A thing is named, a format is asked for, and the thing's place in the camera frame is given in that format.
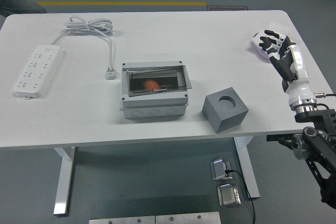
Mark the transparent hinged box lid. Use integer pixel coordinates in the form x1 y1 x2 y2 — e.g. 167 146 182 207
125 63 193 95

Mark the white power strip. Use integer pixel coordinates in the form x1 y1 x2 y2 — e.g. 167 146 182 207
14 45 65 101

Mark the white table leg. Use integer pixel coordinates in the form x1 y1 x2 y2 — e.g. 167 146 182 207
53 146 77 216
234 136 260 199

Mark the grey plastic junction box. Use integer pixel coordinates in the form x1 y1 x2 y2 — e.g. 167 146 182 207
120 61 190 119

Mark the black floor cable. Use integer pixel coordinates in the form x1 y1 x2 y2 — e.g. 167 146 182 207
225 169 257 224

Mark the grey block battery holder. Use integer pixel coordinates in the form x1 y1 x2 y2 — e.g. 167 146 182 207
202 86 249 133

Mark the silver floor socket box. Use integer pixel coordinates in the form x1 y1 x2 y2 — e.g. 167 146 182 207
216 184 242 207
210 158 233 182

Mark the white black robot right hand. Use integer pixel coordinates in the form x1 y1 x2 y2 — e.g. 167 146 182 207
258 28 317 106

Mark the grey metal plate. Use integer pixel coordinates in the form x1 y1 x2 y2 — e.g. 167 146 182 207
88 216 156 224

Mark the plain white socket plate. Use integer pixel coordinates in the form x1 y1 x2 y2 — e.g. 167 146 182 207
252 31 268 49

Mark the white power cord with plug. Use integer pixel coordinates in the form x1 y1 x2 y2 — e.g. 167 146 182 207
51 16 118 80

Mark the dark floor mat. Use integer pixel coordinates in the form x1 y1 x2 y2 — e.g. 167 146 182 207
206 5 249 12

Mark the purple plastic tray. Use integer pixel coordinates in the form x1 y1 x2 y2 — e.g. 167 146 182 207
249 32 272 62

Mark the clear plastic socket package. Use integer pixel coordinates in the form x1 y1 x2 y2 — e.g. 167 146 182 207
269 22 292 37

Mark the orange cylindrical battery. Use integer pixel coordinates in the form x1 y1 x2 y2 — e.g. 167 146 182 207
143 79 161 90

